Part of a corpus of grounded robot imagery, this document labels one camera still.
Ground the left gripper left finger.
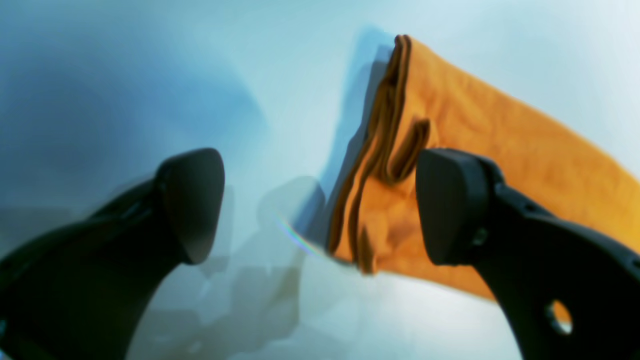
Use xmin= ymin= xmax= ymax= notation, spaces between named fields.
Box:
xmin=1 ymin=148 xmax=226 ymax=360

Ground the orange t-shirt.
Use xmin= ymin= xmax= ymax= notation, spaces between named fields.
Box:
xmin=327 ymin=35 xmax=639 ymax=299

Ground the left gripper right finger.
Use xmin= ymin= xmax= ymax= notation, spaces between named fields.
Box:
xmin=415 ymin=148 xmax=640 ymax=360

